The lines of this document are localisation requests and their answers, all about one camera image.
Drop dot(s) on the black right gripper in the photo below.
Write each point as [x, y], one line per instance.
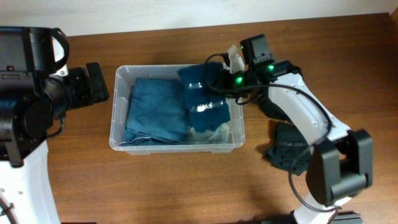
[228, 81]

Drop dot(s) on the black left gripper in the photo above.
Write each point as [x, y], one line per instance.
[97, 82]

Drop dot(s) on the teal blue taped sweater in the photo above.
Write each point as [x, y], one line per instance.
[207, 111]

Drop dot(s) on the black taped garment roll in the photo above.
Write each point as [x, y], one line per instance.
[271, 110]

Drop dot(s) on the light washed jeans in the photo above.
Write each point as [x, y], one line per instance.
[217, 136]

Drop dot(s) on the clear plastic storage bin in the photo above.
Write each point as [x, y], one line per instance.
[125, 78]

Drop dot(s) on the dark blue jeans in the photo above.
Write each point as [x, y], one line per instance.
[157, 114]

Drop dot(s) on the small black taped garment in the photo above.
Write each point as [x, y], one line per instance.
[288, 144]

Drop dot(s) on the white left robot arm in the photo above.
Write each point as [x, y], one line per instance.
[37, 91]

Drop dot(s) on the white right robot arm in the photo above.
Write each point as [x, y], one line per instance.
[341, 163]

